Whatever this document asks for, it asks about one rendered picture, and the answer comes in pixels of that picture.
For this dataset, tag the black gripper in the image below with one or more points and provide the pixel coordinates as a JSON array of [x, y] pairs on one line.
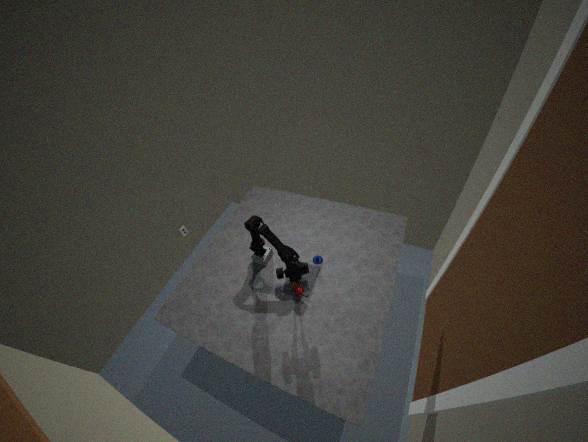
[[280, 272]]

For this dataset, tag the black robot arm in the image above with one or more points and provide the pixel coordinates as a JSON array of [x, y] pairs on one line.
[[285, 252]]

